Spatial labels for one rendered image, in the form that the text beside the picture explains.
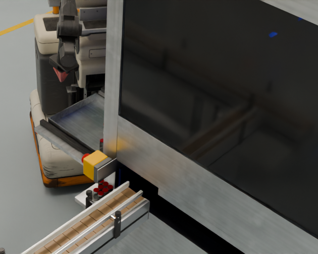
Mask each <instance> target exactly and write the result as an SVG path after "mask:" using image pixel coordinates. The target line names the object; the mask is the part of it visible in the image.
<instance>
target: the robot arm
mask: <svg viewBox="0 0 318 254"><path fill-rule="evenodd" d="M81 34H82V24H79V16H78V10H77V7H76V1H75V0H61V8H60V11H59V22H58V24H57V39H59V46H58V53H57V54H55V55H52V56H50V57H49V64H50V65H52V66H53V69H54V71H55V73H56V74H57V76H58V78H59V81H60V82H63V81H64V80H65V78H66V77H67V75H68V74H69V73H70V72H71V71H72V70H73V71H75V72H76V71H78V69H79V65H78V64H77V63H76V53H75V48H74V45H75V44H76V42H75V40H79V36H81Z"/></svg>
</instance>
